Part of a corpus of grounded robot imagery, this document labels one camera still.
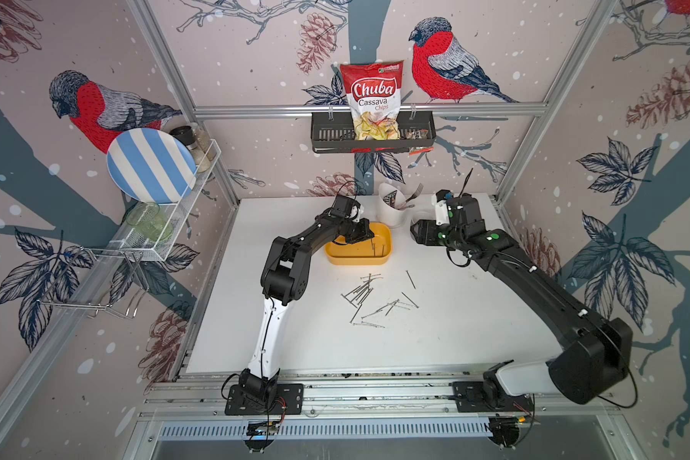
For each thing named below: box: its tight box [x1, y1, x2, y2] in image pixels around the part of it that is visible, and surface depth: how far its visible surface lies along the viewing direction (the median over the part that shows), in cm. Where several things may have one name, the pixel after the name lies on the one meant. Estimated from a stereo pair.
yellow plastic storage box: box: [323, 222, 392, 266], surface depth 103 cm
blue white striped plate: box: [106, 127, 198, 205], surface depth 74 cm
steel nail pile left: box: [341, 273, 384, 309], surface depth 95 cm
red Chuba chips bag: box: [339, 60, 405, 141], surface depth 83 cm
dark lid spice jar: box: [169, 122, 213, 174], surface depth 85 cm
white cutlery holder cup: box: [376, 182, 409, 229], surface depth 109 cm
